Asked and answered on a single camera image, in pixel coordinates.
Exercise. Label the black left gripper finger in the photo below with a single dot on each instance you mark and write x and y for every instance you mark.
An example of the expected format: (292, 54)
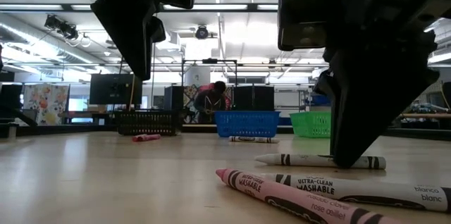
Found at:
(130, 34)

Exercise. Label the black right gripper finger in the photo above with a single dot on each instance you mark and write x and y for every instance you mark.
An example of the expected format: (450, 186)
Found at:
(370, 93)

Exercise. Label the white crayon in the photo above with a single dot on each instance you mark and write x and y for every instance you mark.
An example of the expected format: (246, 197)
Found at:
(253, 139)
(299, 160)
(370, 192)

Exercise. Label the carnation pink crayon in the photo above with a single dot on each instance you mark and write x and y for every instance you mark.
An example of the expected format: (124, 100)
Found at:
(282, 199)

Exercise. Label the grey background robot arm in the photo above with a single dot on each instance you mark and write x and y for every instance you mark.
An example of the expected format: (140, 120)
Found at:
(433, 108)

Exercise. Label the blue sign box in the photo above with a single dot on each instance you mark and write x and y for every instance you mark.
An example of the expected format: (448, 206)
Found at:
(319, 100)

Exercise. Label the black monitor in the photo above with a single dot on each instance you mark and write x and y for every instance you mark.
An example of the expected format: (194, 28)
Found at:
(112, 90)

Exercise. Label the wooden workbench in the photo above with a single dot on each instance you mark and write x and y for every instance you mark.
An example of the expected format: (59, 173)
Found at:
(430, 115)

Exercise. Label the black ceiling spotlights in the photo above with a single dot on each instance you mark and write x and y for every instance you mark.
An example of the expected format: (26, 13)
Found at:
(65, 30)

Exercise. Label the green slotted plastic basket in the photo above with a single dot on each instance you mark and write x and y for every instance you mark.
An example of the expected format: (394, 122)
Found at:
(310, 124)

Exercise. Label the round black ceiling fixture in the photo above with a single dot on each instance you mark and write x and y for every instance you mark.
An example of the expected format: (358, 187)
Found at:
(202, 32)

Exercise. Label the narrow black panel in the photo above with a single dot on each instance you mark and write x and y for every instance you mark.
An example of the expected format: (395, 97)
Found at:
(172, 97)

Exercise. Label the white column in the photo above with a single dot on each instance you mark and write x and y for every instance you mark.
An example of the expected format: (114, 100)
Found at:
(197, 76)

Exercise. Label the colourful patchwork quilt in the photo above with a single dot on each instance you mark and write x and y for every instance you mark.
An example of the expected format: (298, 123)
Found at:
(188, 93)

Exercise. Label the black slotted plastic basket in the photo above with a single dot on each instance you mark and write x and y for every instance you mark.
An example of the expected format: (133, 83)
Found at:
(146, 123)

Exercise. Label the person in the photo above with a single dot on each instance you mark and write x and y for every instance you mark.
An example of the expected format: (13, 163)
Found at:
(211, 100)

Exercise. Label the orange-flowered white cloth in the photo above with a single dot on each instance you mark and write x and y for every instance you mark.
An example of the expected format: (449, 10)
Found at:
(46, 104)

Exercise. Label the wide black panel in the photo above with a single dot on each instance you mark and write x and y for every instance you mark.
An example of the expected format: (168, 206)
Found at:
(253, 97)

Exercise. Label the blue slotted plastic basket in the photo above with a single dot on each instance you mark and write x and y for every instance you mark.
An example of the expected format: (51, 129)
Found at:
(246, 123)

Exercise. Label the black cabinet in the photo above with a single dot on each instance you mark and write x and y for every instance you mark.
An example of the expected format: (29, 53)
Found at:
(10, 100)

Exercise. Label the grey bin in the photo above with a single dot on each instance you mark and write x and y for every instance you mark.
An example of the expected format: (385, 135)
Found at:
(10, 130)

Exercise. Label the black metal stand frame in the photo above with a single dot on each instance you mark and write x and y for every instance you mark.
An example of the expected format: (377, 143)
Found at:
(209, 60)

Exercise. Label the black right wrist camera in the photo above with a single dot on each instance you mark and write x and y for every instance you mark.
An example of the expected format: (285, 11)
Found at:
(310, 5)

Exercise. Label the black overhead frame bar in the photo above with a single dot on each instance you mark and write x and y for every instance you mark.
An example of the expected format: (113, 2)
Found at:
(35, 11)

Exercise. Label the black table side rail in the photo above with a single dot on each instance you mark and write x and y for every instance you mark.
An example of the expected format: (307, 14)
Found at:
(70, 129)

